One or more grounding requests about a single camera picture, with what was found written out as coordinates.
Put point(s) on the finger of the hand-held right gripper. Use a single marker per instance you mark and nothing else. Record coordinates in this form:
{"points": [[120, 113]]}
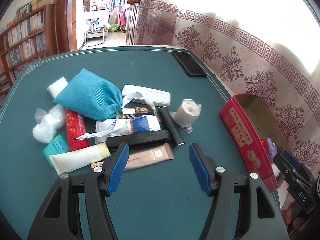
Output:
{"points": [[293, 160], [282, 165]]}

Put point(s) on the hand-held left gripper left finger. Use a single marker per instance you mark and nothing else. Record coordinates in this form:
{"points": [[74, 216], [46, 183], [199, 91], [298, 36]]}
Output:
{"points": [[117, 170]]}

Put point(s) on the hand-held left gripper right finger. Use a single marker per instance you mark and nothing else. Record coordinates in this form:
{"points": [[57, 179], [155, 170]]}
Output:
{"points": [[200, 170]]}

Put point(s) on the red rectangular box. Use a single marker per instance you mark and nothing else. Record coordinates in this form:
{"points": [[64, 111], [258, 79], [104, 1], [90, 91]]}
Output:
{"points": [[240, 130]]}

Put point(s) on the red tissue packet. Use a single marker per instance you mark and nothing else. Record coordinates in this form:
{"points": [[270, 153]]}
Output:
{"points": [[75, 130]]}

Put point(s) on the white remote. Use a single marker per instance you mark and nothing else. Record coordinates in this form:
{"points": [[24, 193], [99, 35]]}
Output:
{"points": [[155, 96]]}

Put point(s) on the white tissue packet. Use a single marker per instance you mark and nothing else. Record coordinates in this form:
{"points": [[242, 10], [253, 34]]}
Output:
{"points": [[56, 87]]}

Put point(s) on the green desktop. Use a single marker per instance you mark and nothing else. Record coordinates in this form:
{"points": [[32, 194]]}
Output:
{"points": [[150, 75]]}

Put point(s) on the purple plastic bag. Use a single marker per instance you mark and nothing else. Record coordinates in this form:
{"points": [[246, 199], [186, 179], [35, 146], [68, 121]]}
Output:
{"points": [[271, 150]]}

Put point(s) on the beige cosmetic tube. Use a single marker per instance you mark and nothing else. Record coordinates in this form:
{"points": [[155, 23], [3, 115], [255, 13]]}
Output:
{"points": [[150, 156]]}

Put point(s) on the long black case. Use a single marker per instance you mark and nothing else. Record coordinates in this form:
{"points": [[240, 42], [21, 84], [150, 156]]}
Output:
{"points": [[137, 140]]}

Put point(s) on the white cream tube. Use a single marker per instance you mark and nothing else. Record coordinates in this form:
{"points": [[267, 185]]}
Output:
{"points": [[75, 158]]}

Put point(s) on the black cylinder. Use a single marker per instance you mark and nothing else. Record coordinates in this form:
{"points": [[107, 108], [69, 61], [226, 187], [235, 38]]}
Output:
{"points": [[171, 127]]}

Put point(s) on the blue and white packet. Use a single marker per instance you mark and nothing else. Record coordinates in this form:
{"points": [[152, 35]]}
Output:
{"points": [[142, 125]]}

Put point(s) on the roll of plastic bags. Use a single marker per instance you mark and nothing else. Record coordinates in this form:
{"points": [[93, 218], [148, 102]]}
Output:
{"points": [[186, 115]]}

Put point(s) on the small brown bottle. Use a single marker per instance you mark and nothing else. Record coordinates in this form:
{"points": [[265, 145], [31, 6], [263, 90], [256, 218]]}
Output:
{"points": [[142, 110]]}

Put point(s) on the small teal plastic box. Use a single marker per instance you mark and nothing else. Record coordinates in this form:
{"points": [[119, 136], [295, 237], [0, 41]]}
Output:
{"points": [[56, 147]]}

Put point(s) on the crumpled clear plastic bag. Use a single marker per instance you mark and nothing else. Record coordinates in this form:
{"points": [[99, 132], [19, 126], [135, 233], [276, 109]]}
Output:
{"points": [[47, 127]]}

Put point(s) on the black rectangular pad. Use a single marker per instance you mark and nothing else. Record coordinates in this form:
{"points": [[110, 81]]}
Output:
{"points": [[188, 63]]}

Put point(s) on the green plastic basin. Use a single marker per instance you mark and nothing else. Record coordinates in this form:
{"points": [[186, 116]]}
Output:
{"points": [[113, 28]]}

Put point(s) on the wooden door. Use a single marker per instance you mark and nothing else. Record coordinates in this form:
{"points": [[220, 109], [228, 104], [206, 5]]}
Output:
{"points": [[132, 22]]}

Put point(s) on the pink hanging clothes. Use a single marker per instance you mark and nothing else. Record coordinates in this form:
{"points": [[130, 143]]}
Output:
{"points": [[122, 17]]}

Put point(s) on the wooden bookshelf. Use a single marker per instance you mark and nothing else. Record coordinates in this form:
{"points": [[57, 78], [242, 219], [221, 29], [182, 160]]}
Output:
{"points": [[25, 37]]}

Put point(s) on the wooden door knob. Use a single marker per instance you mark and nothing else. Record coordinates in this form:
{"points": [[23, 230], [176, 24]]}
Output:
{"points": [[133, 0]]}

